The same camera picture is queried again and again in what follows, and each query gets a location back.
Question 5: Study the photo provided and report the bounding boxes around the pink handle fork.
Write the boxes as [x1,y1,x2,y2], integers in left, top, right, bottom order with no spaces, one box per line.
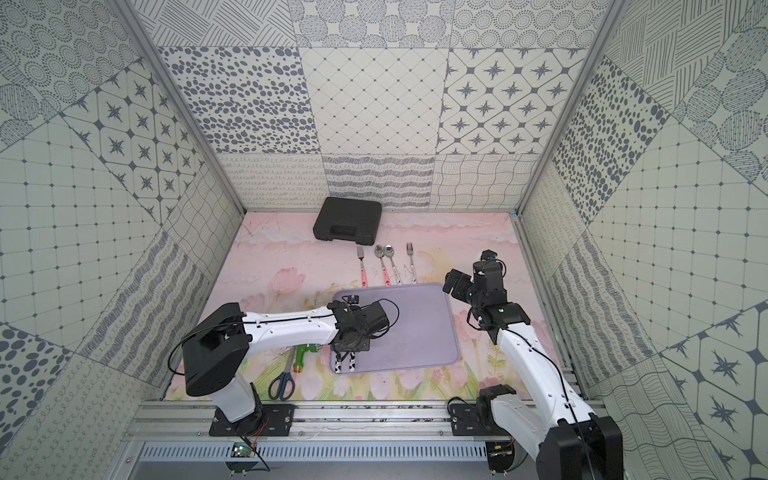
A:
[356,245,368,288]

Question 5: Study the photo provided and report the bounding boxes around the pink handle spoon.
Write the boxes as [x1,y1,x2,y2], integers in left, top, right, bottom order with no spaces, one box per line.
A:
[374,245,391,286]

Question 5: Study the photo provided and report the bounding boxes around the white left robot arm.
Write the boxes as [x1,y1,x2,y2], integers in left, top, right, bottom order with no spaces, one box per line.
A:
[172,300,399,425]

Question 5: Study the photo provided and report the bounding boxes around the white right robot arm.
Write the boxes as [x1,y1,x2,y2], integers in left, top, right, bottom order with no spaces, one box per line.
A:
[443,250,625,479]

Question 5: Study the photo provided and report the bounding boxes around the green spray nozzle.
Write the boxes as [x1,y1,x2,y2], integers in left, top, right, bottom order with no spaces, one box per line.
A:
[293,344,319,373]

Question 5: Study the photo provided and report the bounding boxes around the lavender placemat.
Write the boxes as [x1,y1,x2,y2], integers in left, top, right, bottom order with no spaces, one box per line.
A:
[333,283,460,374]

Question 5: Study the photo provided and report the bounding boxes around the black plastic tool case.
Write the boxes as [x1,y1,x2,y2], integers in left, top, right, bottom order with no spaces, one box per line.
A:
[313,197,383,246]

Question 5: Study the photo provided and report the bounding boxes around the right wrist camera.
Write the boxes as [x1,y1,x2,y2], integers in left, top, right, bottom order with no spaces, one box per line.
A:
[480,249,497,262]

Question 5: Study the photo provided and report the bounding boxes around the white floral handle spoon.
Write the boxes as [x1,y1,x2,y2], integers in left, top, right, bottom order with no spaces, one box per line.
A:
[384,244,402,285]

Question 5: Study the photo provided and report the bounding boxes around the white floral handle fork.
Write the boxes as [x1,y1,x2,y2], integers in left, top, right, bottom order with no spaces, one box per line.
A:
[406,242,418,284]

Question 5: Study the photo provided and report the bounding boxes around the blue handled scissors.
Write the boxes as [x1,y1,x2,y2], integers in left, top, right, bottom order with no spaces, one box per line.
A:
[269,347,296,401]

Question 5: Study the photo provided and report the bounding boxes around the aluminium mounting rail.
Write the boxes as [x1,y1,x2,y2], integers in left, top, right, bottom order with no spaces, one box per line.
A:
[122,398,601,445]

